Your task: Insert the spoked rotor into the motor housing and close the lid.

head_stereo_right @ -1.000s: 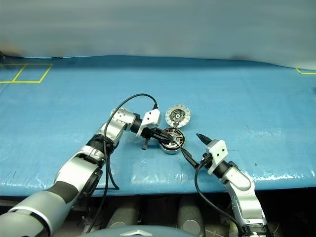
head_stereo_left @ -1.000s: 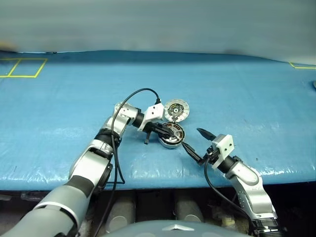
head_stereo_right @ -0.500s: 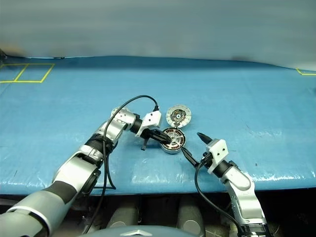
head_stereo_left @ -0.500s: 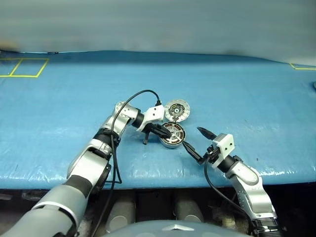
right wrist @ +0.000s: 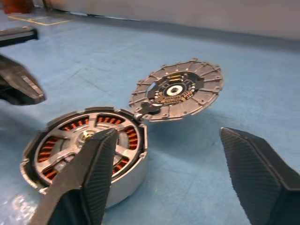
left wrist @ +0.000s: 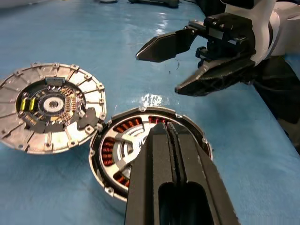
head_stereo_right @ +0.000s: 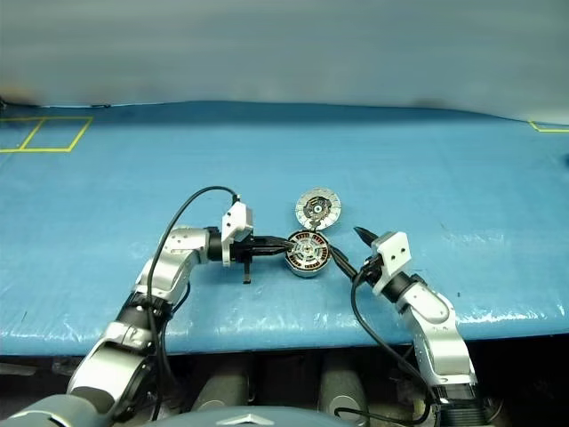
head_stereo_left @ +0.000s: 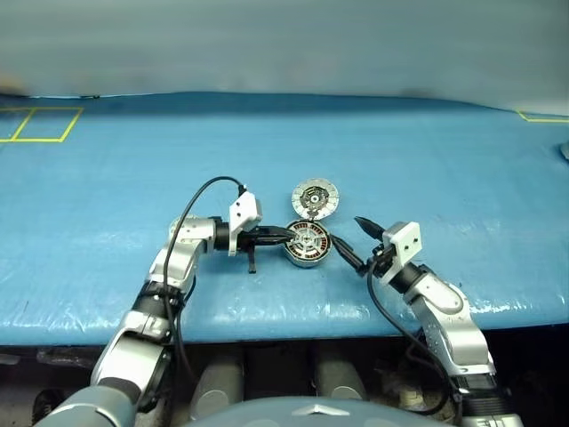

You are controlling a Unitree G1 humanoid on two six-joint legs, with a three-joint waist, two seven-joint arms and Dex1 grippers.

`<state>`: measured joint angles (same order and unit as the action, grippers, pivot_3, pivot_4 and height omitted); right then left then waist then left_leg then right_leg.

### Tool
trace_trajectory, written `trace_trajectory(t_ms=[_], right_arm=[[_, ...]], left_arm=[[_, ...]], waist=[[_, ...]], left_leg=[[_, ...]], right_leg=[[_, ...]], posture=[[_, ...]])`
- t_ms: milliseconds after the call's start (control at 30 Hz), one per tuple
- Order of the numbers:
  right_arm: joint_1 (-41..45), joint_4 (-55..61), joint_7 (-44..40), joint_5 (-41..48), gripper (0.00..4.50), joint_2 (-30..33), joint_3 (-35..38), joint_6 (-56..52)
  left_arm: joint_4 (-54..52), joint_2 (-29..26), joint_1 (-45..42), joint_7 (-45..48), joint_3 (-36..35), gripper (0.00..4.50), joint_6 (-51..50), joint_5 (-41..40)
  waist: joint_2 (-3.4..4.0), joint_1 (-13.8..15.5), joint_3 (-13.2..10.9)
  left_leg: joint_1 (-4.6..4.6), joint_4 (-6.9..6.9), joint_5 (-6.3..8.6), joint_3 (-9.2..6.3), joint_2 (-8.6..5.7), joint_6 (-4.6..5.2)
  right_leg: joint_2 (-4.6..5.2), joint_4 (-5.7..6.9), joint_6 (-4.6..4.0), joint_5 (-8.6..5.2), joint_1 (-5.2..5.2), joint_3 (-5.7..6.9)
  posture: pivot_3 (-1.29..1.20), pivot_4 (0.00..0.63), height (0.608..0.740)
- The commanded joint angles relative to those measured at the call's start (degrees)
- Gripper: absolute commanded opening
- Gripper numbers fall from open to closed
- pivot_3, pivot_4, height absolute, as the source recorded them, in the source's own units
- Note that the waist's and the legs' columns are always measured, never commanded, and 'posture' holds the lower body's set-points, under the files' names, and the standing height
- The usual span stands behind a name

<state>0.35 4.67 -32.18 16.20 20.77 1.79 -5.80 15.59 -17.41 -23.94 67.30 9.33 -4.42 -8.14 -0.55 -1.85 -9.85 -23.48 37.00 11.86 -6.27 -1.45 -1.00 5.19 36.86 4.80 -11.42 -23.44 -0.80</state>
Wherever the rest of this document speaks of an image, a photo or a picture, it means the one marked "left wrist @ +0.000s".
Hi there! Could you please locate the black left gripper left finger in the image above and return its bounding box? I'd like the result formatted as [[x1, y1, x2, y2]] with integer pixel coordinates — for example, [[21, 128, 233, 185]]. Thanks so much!
[[124, 122, 179, 225]]

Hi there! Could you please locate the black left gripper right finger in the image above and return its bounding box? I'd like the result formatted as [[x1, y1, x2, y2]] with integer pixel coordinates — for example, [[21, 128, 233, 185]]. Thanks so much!
[[167, 122, 241, 225]]

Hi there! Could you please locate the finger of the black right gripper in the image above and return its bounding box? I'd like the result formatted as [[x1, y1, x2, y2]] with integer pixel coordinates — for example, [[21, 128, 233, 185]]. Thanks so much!
[[135, 27, 200, 63], [174, 57, 256, 97]]

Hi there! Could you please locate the silver motor stator housing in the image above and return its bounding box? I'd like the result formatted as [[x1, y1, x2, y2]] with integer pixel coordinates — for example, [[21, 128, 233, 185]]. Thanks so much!
[[88, 106, 214, 209]]

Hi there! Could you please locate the motor cover with circuit board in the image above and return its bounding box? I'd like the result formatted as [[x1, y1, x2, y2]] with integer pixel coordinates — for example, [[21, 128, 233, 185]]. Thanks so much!
[[0, 62, 108, 155]]

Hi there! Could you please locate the dark grey flat object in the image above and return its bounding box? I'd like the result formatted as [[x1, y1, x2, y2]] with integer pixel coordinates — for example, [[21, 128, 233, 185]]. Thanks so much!
[[127, 0, 180, 8]]

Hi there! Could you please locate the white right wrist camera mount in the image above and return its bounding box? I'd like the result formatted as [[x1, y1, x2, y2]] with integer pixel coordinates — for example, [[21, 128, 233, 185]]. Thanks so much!
[[220, 0, 282, 68]]

